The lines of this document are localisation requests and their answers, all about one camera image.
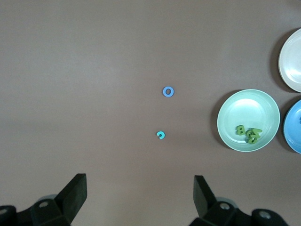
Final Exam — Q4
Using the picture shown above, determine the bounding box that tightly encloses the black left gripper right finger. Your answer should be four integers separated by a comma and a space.
188, 175, 289, 226

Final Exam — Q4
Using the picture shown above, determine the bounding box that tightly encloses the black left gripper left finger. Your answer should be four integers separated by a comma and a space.
0, 173, 88, 226

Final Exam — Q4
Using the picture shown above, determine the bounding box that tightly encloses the green plate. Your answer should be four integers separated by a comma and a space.
216, 89, 281, 153

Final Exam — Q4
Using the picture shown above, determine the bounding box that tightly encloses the blue plate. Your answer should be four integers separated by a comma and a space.
283, 98, 301, 155

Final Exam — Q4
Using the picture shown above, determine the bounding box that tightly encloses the blue letter O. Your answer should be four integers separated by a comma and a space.
162, 86, 175, 97

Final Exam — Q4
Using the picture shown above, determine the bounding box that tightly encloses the brown table cover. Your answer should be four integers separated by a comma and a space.
0, 0, 301, 226

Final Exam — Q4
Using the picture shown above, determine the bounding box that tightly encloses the beige plate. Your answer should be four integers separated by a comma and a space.
278, 27, 301, 93

